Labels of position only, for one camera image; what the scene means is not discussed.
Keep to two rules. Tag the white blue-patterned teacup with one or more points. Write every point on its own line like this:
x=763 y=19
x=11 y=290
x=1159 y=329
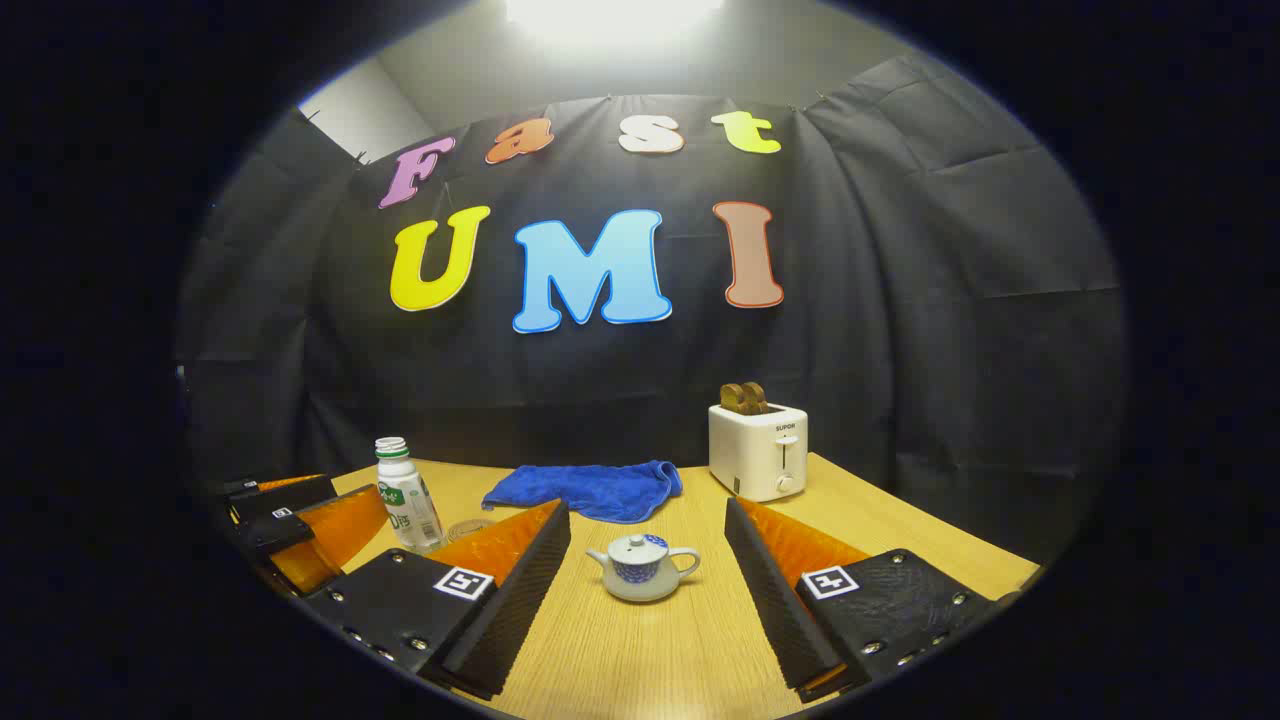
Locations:
x=640 y=582

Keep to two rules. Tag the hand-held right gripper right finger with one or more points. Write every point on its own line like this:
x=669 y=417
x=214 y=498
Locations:
x=775 y=600

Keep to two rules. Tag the white toaster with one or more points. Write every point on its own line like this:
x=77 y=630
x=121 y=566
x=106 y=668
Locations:
x=755 y=455

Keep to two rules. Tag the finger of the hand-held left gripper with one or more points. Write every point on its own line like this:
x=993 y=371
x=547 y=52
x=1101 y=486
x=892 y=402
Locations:
x=335 y=535
x=285 y=496

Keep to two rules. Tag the round brown coaster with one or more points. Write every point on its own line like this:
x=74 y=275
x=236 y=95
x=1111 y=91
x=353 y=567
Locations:
x=470 y=528

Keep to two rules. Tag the black backdrop cloth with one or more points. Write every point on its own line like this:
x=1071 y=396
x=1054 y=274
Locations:
x=900 y=300

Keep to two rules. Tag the ceiling light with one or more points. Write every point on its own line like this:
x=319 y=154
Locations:
x=610 y=15

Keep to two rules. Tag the blue towel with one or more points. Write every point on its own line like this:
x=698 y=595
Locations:
x=590 y=488

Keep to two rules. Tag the white green-label water bottle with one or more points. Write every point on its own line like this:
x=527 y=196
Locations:
x=410 y=505

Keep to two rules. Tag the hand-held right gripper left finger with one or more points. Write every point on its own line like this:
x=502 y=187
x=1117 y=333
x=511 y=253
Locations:
x=520 y=610

